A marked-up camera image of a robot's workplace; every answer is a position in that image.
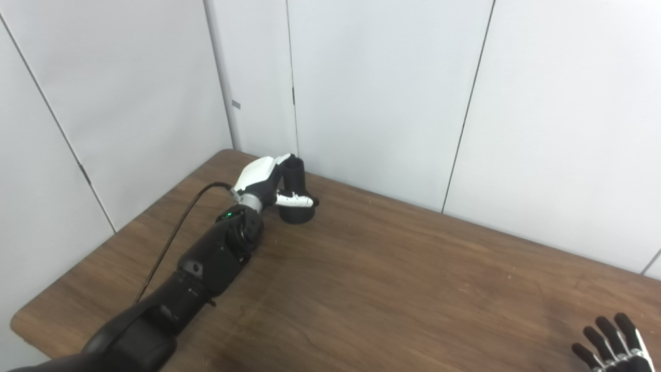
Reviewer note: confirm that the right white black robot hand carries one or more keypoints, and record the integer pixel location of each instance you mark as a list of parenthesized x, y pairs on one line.
[(614, 343)]

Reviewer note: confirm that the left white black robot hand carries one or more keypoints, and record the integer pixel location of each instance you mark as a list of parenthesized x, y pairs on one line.
[(255, 178)]

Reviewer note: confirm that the black funnel-shaped nozzle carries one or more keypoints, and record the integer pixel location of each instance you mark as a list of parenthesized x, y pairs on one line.
[(297, 206)]

